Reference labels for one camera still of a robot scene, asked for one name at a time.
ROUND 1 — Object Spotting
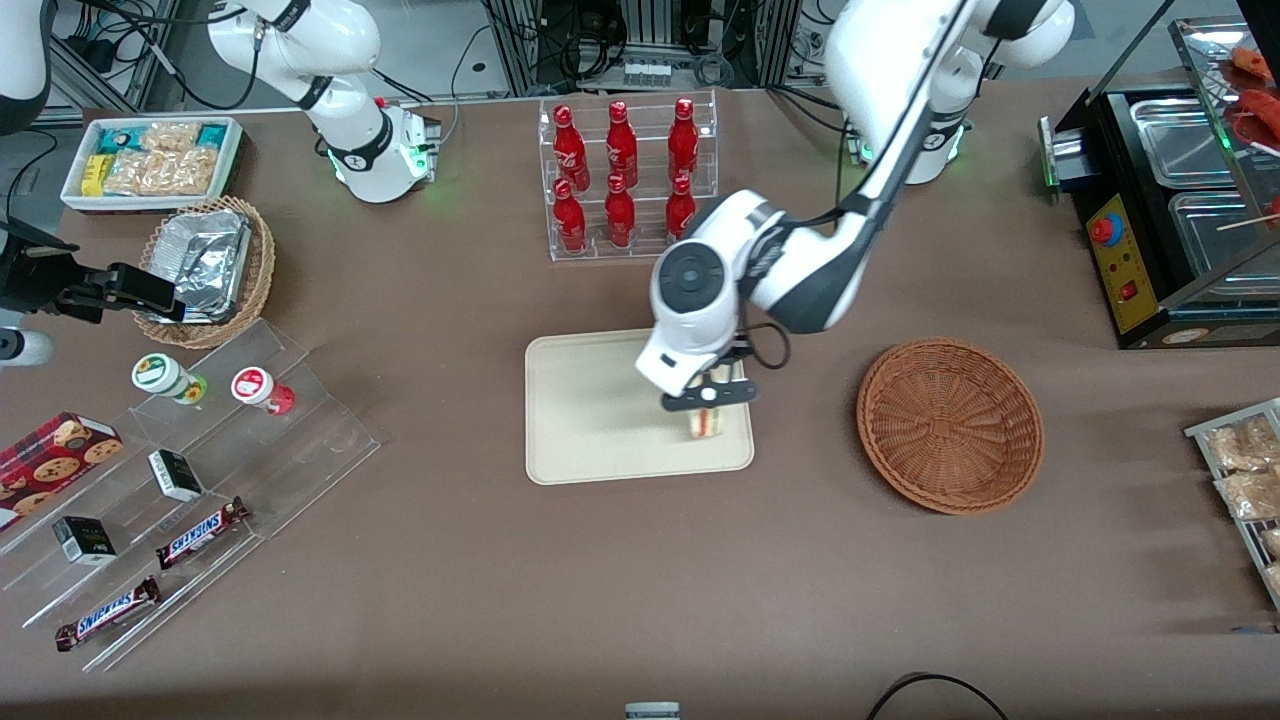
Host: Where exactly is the white snack bin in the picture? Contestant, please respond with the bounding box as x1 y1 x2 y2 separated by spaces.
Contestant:
60 116 245 214

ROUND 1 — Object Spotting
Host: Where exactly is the green labelled cup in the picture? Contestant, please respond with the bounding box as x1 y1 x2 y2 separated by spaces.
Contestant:
131 353 209 405

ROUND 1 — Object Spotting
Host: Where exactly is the steel warmer pan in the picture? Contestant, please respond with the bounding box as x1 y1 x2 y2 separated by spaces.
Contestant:
1130 98 1241 189
1168 190 1280 276

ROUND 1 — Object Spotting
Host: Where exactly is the aluminium equipment frame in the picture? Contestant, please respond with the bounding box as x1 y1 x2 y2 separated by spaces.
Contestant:
485 0 831 98

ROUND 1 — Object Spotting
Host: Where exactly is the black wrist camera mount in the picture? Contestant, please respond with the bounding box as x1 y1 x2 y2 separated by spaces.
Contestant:
0 220 81 316

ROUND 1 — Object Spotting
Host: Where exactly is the clear acrylic stepped shelf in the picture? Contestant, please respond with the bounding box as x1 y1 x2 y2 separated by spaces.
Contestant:
0 318 383 673

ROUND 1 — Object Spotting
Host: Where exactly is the red cola bottle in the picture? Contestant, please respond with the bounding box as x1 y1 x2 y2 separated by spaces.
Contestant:
667 97 700 184
665 175 698 244
604 100 639 187
604 173 637 248
552 178 588 253
552 104 591 191

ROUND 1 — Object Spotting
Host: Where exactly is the black food warmer machine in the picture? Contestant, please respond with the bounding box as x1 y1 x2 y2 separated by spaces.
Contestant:
1038 15 1280 351

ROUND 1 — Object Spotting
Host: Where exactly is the light tan wicker basket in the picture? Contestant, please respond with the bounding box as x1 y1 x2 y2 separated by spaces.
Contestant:
133 196 276 349

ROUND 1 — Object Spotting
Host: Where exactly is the brown round wicker basket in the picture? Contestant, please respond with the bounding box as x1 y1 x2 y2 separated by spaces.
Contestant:
856 338 1046 516

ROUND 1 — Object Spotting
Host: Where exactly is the beige plastic tray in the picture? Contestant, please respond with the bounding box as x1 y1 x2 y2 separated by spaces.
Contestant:
525 328 756 486

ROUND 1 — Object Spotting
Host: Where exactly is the red labelled cup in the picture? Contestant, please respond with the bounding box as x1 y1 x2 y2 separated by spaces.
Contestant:
231 366 297 417

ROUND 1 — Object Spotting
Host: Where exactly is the snickers chocolate bar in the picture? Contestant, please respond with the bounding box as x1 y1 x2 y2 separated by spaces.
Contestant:
155 496 251 572
54 576 162 653

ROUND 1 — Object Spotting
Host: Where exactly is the triangle sandwich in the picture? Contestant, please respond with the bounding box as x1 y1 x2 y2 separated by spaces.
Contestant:
684 362 747 442

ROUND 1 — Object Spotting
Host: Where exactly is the clear bag of crackers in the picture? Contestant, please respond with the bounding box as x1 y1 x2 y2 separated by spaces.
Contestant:
138 121 203 153
103 148 219 198

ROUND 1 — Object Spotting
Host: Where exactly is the metal wire rack tray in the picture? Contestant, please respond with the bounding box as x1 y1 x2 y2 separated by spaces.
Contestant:
1185 398 1280 613

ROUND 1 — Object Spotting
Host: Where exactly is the clear acrylic bottle rack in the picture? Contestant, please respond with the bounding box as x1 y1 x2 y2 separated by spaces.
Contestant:
538 90 719 263

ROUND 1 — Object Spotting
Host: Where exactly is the aluminium foil container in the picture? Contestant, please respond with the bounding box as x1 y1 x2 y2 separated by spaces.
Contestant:
150 208 253 326

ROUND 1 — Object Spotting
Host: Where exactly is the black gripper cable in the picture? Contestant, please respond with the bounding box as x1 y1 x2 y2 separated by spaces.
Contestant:
738 318 793 371

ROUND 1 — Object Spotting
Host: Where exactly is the small black box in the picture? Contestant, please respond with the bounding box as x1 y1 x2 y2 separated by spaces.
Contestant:
147 449 205 503
51 515 119 567

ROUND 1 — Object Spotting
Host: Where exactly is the red cookie box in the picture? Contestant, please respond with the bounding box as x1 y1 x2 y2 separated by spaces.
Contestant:
0 411 125 533

